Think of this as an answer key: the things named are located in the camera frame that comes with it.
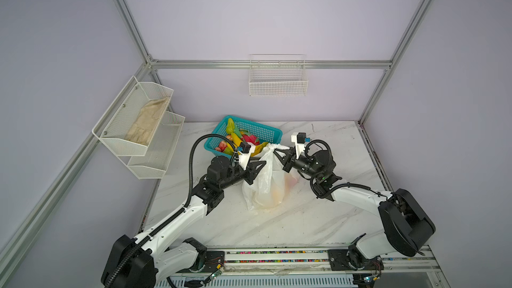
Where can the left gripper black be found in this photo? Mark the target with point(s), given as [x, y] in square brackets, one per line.
[248, 168]

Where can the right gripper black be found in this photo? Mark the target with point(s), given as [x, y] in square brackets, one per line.
[289, 162]

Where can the pink fake dragon fruit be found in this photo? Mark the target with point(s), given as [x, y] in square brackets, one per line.
[251, 139]

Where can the yellow fake banana bunch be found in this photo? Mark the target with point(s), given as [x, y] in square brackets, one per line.
[236, 140]

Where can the red fake strawberry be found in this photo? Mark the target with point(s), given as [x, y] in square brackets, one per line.
[222, 146]

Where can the white lemon print plastic bag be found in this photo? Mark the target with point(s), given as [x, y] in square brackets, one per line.
[272, 184]

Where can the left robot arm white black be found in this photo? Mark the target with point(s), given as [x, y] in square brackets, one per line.
[164, 236]

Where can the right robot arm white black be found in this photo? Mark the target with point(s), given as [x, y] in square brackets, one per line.
[405, 227]

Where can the green fake leafy fruit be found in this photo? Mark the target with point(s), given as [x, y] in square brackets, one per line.
[232, 128]

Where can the teal plastic basket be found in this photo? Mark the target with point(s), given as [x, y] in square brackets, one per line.
[264, 133]

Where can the lower white mesh shelf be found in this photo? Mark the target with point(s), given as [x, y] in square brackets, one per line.
[154, 164]

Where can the white mesh shelf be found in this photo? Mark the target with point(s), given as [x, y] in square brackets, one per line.
[154, 164]
[128, 127]

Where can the beige cloth in shelf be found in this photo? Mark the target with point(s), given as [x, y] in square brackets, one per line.
[145, 125]

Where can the upper white mesh shelf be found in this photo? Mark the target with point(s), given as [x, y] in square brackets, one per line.
[128, 127]

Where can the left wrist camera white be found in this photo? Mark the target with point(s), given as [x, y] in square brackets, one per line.
[243, 159]

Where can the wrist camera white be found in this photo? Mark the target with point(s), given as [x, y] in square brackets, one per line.
[243, 159]
[299, 147]

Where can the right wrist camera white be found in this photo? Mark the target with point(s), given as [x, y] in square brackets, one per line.
[299, 147]

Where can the white wire wall basket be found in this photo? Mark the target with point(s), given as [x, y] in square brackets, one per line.
[277, 75]

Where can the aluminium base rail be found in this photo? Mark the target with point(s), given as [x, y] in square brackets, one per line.
[307, 267]

